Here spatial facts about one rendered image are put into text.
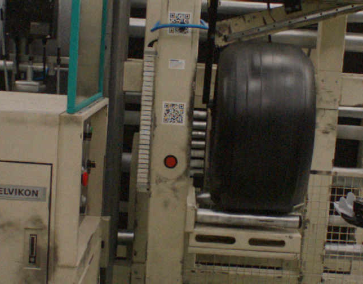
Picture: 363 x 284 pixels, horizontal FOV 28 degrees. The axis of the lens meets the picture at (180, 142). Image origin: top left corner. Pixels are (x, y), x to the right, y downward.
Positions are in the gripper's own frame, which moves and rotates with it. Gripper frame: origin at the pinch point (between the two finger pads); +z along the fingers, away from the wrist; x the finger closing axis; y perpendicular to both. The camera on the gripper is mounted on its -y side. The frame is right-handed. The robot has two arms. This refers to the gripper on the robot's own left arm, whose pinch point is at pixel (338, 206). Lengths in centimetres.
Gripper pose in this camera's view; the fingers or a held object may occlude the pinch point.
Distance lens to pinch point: 225.4
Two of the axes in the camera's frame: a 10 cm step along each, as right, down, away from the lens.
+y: -1.3, -8.9, -4.4
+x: -7.6, 3.7, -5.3
